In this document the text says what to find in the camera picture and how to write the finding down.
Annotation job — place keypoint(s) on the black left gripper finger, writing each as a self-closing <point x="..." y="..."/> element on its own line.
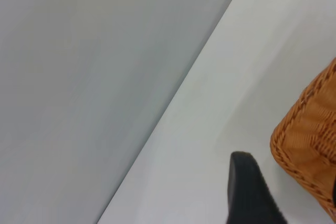
<point x="246" y="192"/>

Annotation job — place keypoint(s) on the orange wicker basket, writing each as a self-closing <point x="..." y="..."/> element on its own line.
<point x="309" y="134"/>

